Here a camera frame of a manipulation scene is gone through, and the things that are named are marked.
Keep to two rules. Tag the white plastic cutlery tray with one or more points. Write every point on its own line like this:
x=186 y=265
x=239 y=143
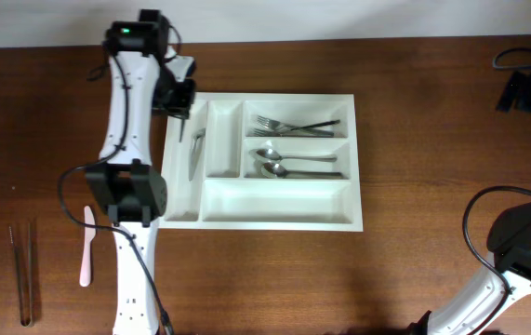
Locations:
x=229 y=191

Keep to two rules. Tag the metal tweezers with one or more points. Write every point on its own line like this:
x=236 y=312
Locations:
x=23 y=266

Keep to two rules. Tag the small metal teaspoon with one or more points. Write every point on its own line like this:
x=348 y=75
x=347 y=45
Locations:
x=181 y=131
x=195 y=152

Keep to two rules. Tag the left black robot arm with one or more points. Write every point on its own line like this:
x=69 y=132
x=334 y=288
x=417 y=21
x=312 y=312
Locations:
x=148 y=77

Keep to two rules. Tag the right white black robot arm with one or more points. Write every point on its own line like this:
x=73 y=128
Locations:
x=503 y=279

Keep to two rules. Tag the metal tablespoon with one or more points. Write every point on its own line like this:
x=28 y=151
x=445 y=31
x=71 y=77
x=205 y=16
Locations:
x=277 y=171
x=268 y=155

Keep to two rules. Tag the metal fork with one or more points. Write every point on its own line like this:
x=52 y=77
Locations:
x=273 y=125
x=269 y=133
x=322 y=124

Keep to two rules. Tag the white plastic knife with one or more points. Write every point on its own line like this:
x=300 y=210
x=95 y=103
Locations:
x=85 y=276

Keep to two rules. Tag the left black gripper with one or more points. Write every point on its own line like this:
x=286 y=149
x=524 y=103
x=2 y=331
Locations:
x=174 y=108

